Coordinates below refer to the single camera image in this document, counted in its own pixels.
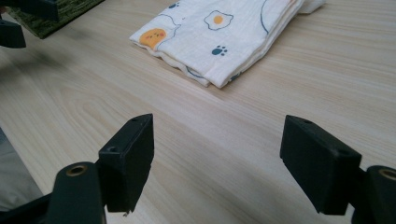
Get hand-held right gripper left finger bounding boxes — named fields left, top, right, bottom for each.
left=97, top=113, right=155, bottom=214

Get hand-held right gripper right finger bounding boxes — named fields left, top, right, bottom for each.
left=279, top=114, right=363, bottom=216

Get white egg print cloth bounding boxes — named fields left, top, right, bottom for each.
left=129, top=0, right=328, bottom=90

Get green woven mat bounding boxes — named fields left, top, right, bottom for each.
left=7, top=0, right=106, bottom=40

